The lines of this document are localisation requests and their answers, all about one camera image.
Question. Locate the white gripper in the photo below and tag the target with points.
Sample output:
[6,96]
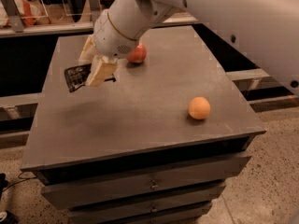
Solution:
[111,38]

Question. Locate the black rxbar chocolate wrapper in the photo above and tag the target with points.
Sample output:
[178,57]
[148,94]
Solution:
[76,76]

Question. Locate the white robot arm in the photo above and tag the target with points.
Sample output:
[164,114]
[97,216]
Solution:
[265,31]

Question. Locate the red apple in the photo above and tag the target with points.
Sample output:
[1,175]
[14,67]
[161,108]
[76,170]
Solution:
[138,55]

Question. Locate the orange white bag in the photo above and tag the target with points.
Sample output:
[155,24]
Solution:
[30,14]

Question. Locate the grey drawer cabinet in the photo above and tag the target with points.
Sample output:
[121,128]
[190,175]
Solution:
[140,121]

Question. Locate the orange fruit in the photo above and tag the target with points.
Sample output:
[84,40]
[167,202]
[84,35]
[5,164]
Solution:
[199,108]

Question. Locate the top grey drawer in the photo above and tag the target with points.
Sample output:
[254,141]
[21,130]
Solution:
[101,189]

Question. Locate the grey drawer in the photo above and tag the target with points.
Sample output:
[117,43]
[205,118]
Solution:
[148,204]
[168,215]
[101,189]

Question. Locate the bottom grey drawer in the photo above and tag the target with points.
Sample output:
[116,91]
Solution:
[168,215]

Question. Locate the middle grey drawer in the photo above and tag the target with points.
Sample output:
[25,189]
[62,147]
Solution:
[148,204]

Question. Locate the metal railing frame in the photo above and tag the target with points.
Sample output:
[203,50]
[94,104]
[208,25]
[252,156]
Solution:
[66,16]

